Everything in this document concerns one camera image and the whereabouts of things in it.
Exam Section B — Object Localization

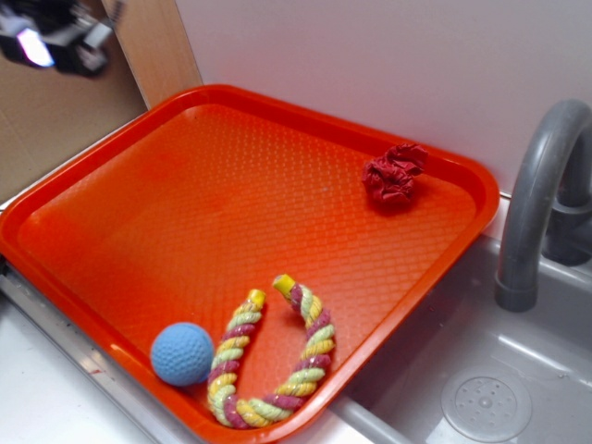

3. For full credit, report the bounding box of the round grey sink drain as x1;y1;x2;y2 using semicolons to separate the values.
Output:
440;366;533;443

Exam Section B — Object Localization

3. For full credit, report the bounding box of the blue dimpled ball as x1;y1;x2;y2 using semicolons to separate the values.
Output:
150;323;214;387

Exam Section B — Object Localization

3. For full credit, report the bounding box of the crumpled red paper ball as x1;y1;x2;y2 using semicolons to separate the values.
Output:
362;143;428;204

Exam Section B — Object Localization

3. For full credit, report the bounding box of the orange plastic tray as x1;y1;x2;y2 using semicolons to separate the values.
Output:
1;86;500;443

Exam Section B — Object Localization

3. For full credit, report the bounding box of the light wooden board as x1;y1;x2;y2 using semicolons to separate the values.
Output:
116;0;203;108

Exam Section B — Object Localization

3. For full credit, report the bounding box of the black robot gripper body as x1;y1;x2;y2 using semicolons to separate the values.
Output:
1;1;115;77

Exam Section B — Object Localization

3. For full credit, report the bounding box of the multicolour twisted rope toy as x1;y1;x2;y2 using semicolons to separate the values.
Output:
207;274;336;430

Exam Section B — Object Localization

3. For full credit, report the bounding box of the grey plastic faucet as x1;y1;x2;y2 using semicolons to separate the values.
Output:
495;99;591;313

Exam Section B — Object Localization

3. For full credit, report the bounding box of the grey plastic sink basin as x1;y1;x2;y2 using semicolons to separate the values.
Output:
332;237;591;443

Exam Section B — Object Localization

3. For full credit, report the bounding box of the brown cardboard panel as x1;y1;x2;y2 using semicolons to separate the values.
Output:
1;1;146;201

